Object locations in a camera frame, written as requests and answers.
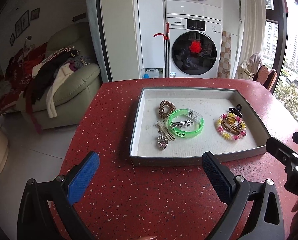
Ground yellow bead hair tie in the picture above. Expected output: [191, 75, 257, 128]
[224, 117, 241, 131]

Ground checkered hanging cloth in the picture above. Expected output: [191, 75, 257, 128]
[217, 31, 231, 79]

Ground white washing machine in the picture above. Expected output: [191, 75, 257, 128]
[167, 14, 222, 79]

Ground pink yellow spiral bracelet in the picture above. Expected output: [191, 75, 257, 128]
[216, 112, 247, 141]

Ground black hair claw clip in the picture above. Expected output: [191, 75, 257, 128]
[229, 104, 243, 118]

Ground white detergent jug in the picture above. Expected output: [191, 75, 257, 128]
[145, 69, 160, 79]

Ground wall picture frames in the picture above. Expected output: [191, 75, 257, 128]
[9, 8, 40, 46]

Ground green leather sofa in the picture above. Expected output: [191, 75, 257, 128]
[16, 22, 101, 132]

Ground pile of clothes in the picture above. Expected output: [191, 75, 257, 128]
[0, 46, 89, 132]

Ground green translucent bangle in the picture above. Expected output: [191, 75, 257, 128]
[167, 108, 204, 138]

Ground silver star hair clip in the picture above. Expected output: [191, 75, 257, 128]
[170, 119, 194, 128]

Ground grey shallow tray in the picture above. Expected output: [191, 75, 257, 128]
[129, 87, 270, 167]

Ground red handled mop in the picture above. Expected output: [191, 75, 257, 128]
[153, 22, 170, 77]

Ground brown spiral hair tie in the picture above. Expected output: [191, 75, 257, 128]
[159, 100, 177, 119]

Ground beige bag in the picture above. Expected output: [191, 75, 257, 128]
[236, 53, 263, 80]

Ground brown slipper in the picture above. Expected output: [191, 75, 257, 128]
[263, 69, 277, 90]
[253, 66, 269, 85]

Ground white cabinet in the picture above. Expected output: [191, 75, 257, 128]
[101, 0, 166, 81]

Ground person's left hand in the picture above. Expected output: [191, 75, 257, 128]
[138, 236, 157, 240]

